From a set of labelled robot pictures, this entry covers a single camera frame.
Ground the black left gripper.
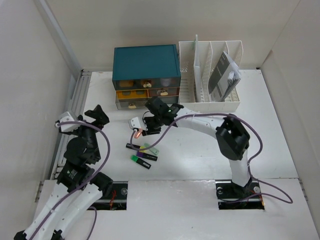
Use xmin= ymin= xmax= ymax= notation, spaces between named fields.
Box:
xmin=71 ymin=104 xmax=109 ymax=161

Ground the clear jar of paper clips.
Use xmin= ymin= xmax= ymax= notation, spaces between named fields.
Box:
xmin=160 ymin=78 xmax=172 ymax=87

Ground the teal desktop drawer cabinet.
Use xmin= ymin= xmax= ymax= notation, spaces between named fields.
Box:
xmin=112 ymin=44 xmax=181 ymax=110

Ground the clear mesh document pouch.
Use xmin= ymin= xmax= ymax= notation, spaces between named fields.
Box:
xmin=193 ymin=34 xmax=202 ymax=103

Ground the grey Canon setup guide booklet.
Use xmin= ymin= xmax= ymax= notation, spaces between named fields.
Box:
xmin=208 ymin=51 xmax=241 ymax=102

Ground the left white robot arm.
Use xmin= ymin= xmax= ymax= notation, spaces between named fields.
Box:
xmin=14 ymin=105 xmax=113 ymax=240

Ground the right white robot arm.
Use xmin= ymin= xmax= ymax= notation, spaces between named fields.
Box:
xmin=142 ymin=97 xmax=252 ymax=199

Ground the yellow cap black highlighter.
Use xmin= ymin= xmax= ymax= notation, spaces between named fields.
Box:
xmin=125 ymin=143 xmax=147 ymax=153

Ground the purple cap black highlighter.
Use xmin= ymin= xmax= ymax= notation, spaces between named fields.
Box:
xmin=136 ymin=151 xmax=158 ymax=162

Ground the green cap black highlighter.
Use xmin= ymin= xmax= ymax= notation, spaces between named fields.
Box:
xmin=130 ymin=155 xmax=152 ymax=170

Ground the white perforated file organizer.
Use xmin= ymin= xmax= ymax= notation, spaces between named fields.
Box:
xmin=178 ymin=39 xmax=243 ymax=113

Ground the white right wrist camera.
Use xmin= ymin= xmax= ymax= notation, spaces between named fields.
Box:
xmin=128 ymin=117 xmax=145 ymax=130

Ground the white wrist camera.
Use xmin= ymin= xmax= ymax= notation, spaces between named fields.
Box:
xmin=55 ymin=111 xmax=79 ymax=133
xmin=128 ymin=117 xmax=145 ymax=130

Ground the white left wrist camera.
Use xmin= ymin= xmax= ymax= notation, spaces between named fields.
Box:
xmin=55 ymin=111 xmax=79 ymax=133

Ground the aluminium frame rail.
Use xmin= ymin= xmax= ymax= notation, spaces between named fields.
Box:
xmin=34 ymin=0 xmax=91 ymax=180

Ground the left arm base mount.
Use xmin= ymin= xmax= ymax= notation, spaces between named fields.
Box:
xmin=89 ymin=181 xmax=128 ymax=211

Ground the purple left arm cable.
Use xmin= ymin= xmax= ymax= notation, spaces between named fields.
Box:
xmin=29 ymin=119 xmax=112 ymax=240

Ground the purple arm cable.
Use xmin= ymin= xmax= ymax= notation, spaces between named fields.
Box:
xmin=130 ymin=112 xmax=293 ymax=205
xmin=29 ymin=119 xmax=112 ymax=240

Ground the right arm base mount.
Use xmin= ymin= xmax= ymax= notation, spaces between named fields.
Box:
xmin=215 ymin=180 xmax=265 ymax=210

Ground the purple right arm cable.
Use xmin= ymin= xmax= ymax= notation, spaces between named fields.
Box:
xmin=130 ymin=112 xmax=293 ymax=205

